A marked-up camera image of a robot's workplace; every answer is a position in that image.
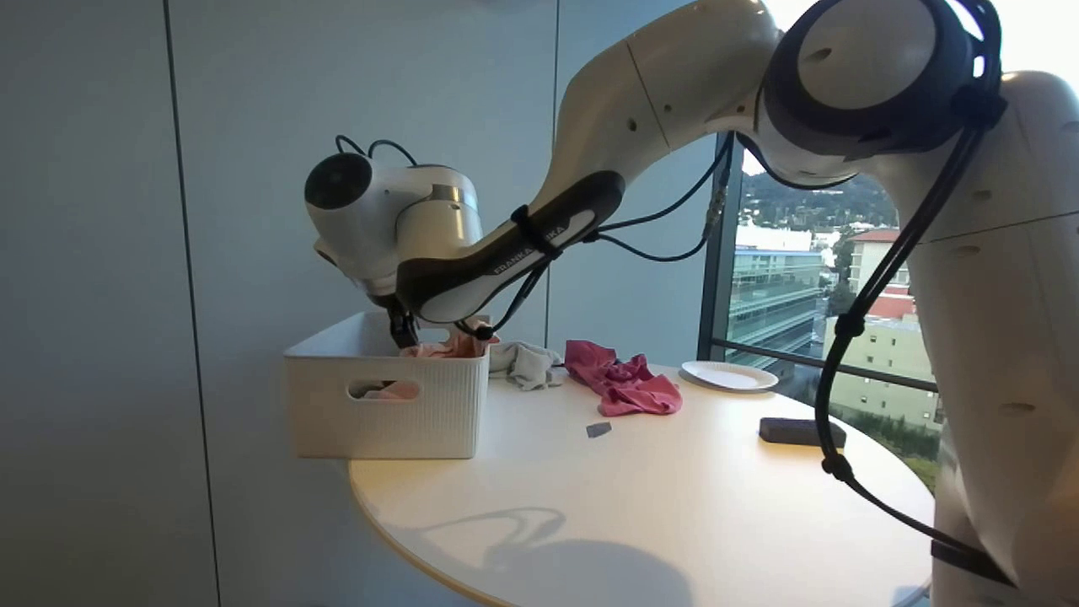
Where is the black rectangular eraser block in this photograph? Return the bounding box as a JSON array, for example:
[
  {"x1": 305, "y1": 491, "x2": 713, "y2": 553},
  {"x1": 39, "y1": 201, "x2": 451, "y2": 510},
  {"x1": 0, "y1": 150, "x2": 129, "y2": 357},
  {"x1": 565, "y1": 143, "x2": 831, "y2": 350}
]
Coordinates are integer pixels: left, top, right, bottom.
[{"x1": 754, "y1": 413, "x2": 849, "y2": 447}]

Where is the white plastic basket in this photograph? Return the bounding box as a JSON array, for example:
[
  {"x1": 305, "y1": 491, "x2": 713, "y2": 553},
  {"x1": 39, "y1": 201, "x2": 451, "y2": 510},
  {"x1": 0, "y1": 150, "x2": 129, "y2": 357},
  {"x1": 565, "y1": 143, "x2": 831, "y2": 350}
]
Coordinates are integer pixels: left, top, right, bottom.
[{"x1": 280, "y1": 310, "x2": 496, "y2": 465}]

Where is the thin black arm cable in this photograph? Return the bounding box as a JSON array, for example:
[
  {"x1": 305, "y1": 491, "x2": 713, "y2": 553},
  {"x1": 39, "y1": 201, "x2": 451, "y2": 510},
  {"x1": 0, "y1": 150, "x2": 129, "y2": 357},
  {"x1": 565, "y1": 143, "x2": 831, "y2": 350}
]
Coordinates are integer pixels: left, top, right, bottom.
[{"x1": 331, "y1": 131, "x2": 747, "y2": 343}]

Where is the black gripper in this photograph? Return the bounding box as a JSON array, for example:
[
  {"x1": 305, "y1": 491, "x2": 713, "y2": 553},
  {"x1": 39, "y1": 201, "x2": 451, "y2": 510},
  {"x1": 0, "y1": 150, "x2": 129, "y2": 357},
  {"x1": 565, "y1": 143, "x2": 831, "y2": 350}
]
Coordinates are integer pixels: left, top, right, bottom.
[{"x1": 378, "y1": 290, "x2": 426, "y2": 352}]

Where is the white grey crumpled cloth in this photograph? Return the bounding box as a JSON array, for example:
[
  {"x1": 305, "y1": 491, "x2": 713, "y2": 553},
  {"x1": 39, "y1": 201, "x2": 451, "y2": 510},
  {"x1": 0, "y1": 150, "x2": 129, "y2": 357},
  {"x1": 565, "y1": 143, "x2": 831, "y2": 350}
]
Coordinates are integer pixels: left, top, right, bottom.
[{"x1": 489, "y1": 336, "x2": 571, "y2": 393}]

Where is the white paper plate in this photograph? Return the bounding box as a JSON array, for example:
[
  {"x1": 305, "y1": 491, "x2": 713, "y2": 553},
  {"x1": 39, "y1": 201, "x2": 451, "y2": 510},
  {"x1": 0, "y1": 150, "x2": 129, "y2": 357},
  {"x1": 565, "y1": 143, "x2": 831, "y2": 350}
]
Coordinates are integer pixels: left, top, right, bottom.
[{"x1": 679, "y1": 357, "x2": 783, "y2": 393}]

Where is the thick black robot hose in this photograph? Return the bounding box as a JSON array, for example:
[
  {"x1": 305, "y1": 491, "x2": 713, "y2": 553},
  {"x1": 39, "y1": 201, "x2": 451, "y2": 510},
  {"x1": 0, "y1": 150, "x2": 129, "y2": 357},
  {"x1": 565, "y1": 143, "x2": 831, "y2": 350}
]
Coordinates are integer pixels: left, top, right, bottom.
[{"x1": 811, "y1": 0, "x2": 1019, "y2": 586}]

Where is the magenta crumpled cloth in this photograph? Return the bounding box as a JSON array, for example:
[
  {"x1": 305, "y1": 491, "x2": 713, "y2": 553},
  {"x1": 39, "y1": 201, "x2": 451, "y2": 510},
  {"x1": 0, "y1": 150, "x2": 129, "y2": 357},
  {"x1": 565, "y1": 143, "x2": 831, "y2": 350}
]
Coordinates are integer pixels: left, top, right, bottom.
[{"x1": 564, "y1": 336, "x2": 685, "y2": 421}]

